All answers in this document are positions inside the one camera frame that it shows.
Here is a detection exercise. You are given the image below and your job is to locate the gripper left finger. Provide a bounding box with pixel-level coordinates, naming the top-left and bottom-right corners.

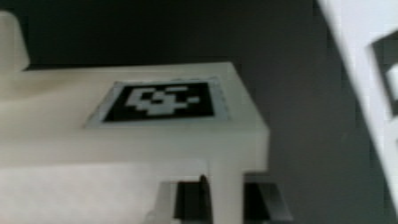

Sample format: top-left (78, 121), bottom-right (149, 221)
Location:
top-left (143, 174), bottom-right (214, 224)

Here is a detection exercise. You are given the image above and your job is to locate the white drawer box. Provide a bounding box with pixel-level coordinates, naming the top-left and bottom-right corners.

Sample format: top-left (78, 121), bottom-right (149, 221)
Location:
top-left (0, 10), bottom-right (269, 224)

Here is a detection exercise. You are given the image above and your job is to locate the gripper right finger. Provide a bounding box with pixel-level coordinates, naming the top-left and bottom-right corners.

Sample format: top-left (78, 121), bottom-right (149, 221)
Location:
top-left (243, 173), bottom-right (293, 224)

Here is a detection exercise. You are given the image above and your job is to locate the large white drawer cabinet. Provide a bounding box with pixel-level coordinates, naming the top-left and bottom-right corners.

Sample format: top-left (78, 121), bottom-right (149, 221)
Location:
top-left (316, 0), bottom-right (398, 201)

